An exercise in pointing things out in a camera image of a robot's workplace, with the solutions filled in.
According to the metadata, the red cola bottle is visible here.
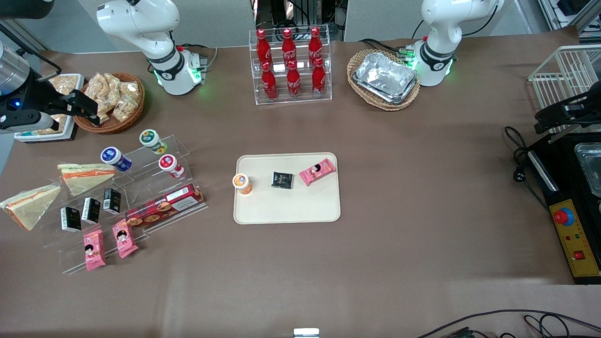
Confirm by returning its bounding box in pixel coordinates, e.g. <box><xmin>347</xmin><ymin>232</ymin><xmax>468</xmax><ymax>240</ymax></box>
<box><xmin>308</xmin><ymin>27</ymin><xmax>324</xmax><ymax>64</ymax></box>
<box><xmin>256</xmin><ymin>29</ymin><xmax>272</xmax><ymax>66</ymax></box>
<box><xmin>286</xmin><ymin>61</ymin><xmax>301</xmax><ymax>98</ymax></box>
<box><xmin>261</xmin><ymin>62</ymin><xmax>278</xmax><ymax>100</ymax></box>
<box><xmin>312</xmin><ymin>58</ymin><xmax>327</xmax><ymax>97</ymax></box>
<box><xmin>282</xmin><ymin>28</ymin><xmax>297</xmax><ymax>66</ymax></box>

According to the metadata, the black appliance with yellow panel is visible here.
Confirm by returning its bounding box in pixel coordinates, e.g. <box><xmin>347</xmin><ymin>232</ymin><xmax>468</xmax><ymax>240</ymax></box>
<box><xmin>526</xmin><ymin>131</ymin><xmax>601</xmax><ymax>285</ymax></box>

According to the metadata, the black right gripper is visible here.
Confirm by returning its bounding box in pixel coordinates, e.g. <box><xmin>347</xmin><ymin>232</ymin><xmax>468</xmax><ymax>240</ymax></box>
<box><xmin>0</xmin><ymin>70</ymin><xmax>101</xmax><ymax>127</ymax></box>

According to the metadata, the black power cable with plug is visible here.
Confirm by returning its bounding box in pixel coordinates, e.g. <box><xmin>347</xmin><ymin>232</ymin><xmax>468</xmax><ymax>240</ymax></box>
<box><xmin>503</xmin><ymin>126</ymin><xmax>555</xmax><ymax>212</ymax></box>

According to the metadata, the black equipment behind table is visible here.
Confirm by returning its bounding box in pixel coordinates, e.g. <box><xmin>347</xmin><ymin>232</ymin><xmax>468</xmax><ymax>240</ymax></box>
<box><xmin>254</xmin><ymin>0</ymin><xmax>349</xmax><ymax>30</ymax></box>

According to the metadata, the white wire basket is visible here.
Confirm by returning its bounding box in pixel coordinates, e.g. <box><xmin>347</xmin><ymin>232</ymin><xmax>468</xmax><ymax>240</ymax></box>
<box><xmin>528</xmin><ymin>45</ymin><xmax>601</xmax><ymax>137</ymax></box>

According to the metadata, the orange lid yogurt cup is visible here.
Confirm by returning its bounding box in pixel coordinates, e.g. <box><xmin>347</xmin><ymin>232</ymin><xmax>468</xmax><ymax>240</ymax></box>
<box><xmin>232</xmin><ymin>173</ymin><xmax>254</xmax><ymax>196</ymax></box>

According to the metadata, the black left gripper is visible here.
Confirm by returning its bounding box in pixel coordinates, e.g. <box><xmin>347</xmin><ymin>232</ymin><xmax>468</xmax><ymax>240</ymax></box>
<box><xmin>534</xmin><ymin>89</ymin><xmax>601</xmax><ymax>135</ymax></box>

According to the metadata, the red lid yogurt cup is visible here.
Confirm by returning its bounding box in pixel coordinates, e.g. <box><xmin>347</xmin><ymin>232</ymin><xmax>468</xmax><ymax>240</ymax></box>
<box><xmin>158</xmin><ymin>154</ymin><xmax>185</xmax><ymax>179</ymax></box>

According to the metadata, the beige plastic serving tray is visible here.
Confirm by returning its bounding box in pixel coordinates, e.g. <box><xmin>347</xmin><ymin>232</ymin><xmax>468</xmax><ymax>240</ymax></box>
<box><xmin>233</xmin><ymin>152</ymin><xmax>341</xmax><ymax>225</ymax></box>

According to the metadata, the long black cable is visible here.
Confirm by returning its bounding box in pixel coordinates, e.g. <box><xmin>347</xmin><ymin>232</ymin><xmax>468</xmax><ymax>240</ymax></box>
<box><xmin>416</xmin><ymin>309</ymin><xmax>601</xmax><ymax>338</ymax></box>

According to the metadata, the clear acrylic bottle rack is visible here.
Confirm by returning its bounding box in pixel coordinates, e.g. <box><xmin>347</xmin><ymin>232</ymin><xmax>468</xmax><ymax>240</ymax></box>
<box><xmin>248</xmin><ymin>26</ymin><xmax>332</xmax><ymax>106</ymax></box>

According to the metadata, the clear acrylic stepped display stand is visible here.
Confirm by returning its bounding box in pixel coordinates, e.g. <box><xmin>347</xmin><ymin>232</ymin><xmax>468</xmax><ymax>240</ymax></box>
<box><xmin>21</xmin><ymin>135</ymin><xmax>208</xmax><ymax>275</ymax></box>

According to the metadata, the small black carton box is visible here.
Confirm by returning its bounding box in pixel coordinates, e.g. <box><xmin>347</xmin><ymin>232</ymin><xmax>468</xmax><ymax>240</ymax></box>
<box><xmin>60</xmin><ymin>207</ymin><xmax>82</xmax><ymax>233</ymax></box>
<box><xmin>103</xmin><ymin>188</ymin><xmax>122</xmax><ymax>215</ymax></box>
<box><xmin>81</xmin><ymin>198</ymin><xmax>101</xmax><ymax>224</ymax></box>

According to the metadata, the aluminium foil tray stack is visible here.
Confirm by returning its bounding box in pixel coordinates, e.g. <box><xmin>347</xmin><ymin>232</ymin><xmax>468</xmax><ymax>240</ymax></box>
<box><xmin>353</xmin><ymin>52</ymin><xmax>418</xmax><ymax>105</ymax></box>

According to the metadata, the small black snack packet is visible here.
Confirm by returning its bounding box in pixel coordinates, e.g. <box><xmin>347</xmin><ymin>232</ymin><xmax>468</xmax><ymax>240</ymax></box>
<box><xmin>271</xmin><ymin>172</ymin><xmax>294</xmax><ymax>190</ymax></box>

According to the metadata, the white rectangular snack tray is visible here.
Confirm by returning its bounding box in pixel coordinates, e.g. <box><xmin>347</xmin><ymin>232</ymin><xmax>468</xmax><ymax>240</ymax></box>
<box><xmin>14</xmin><ymin>74</ymin><xmax>85</xmax><ymax>143</ymax></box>

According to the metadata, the brown wicker basket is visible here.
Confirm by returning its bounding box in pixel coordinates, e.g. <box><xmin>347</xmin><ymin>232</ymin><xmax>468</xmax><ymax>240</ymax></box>
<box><xmin>74</xmin><ymin>72</ymin><xmax>146</xmax><ymax>134</ymax></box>

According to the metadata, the pink snack packet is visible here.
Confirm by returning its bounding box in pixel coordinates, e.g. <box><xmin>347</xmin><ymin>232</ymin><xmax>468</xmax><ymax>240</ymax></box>
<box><xmin>83</xmin><ymin>229</ymin><xmax>107</xmax><ymax>272</ymax></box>
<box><xmin>299</xmin><ymin>158</ymin><xmax>337</xmax><ymax>187</ymax></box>
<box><xmin>112</xmin><ymin>219</ymin><xmax>139</xmax><ymax>259</ymax></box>

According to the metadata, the blue lid yogurt cup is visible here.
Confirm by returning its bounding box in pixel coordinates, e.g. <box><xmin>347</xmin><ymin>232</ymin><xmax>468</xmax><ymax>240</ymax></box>
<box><xmin>100</xmin><ymin>146</ymin><xmax>132</xmax><ymax>172</ymax></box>

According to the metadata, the green lid yogurt cup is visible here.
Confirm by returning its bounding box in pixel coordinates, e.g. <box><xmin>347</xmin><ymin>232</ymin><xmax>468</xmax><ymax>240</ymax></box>
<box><xmin>139</xmin><ymin>129</ymin><xmax>168</xmax><ymax>155</ymax></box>

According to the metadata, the black arm base cable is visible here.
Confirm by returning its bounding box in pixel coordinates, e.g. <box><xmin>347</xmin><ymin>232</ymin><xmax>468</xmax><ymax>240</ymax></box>
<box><xmin>359</xmin><ymin>38</ymin><xmax>414</xmax><ymax>56</ymax></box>

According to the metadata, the red cookie box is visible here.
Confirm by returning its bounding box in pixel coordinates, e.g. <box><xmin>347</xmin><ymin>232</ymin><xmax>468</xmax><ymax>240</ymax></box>
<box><xmin>124</xmin><ymin>183</ymin><xmax>206</xmax><ymax>229</ymax></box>

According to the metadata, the light wicker basket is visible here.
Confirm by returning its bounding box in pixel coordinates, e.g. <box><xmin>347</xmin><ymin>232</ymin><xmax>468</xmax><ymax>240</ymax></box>
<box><xmin>347</xmin><ymin>49</ymin><xmax>421</xmax><ymax>111</ymax></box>

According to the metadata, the steel pan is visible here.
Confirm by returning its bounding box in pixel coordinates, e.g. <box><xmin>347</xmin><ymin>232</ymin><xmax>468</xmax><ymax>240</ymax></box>
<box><xmin>574</xmin><ymin>142</ymin><xmax>601</xmax><ymax>198</ymax></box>

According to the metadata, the triangle sandwich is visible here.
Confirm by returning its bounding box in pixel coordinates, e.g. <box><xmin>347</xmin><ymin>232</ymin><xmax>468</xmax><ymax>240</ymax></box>
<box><xmin>57</xmin><ymin>163</ymin><xmax>117</xmax><ymax>197</ymax></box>
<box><xmin>0</xmin><ymin>184</ymin><xmax>62</xmax><ymax>231</ymax></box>

